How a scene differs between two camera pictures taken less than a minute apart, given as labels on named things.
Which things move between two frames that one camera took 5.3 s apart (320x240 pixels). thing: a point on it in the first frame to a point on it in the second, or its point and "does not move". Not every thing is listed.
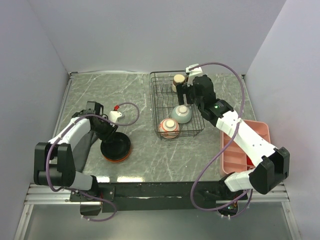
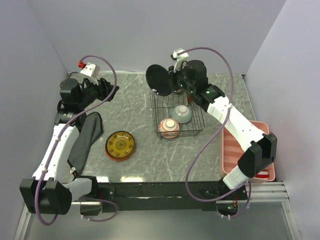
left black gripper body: (104, 129) to (92, 92)
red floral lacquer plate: (116, 147) to (159, 79)
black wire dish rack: (171, 119) does not move
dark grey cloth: (81, 151) does not move
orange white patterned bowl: (169, 128) does not move
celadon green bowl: (182, 113) does not move
